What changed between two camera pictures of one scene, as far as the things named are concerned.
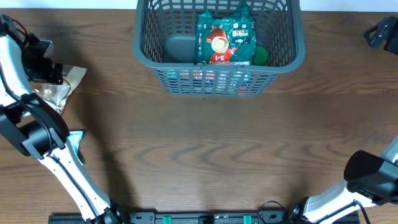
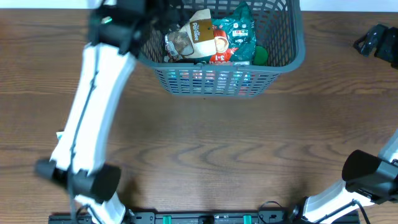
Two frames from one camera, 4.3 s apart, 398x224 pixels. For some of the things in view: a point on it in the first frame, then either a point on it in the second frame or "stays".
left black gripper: x=36 y=72 → x=173 y=22
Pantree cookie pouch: x=58 y=94 → x=196 y=38
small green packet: x=261 y=56 stays
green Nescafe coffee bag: x=227 y=40 stays
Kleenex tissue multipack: x=211 y=81 stays
